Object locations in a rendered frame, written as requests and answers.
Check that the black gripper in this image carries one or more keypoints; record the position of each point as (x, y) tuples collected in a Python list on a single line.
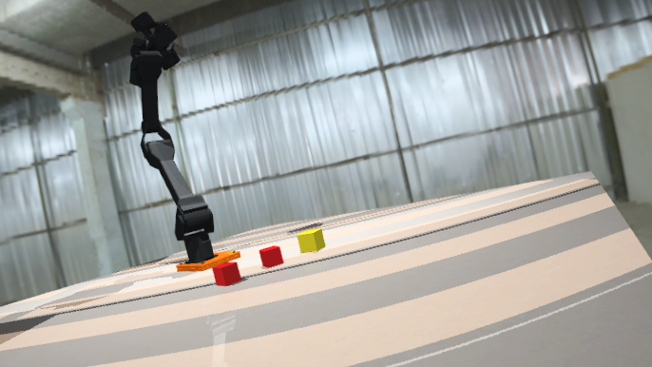
[(143, 23)]

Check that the yellow cube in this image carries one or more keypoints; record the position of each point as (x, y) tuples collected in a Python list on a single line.
[(310, 241)]

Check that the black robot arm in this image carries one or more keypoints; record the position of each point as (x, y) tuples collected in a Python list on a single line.
[(192, 211)]

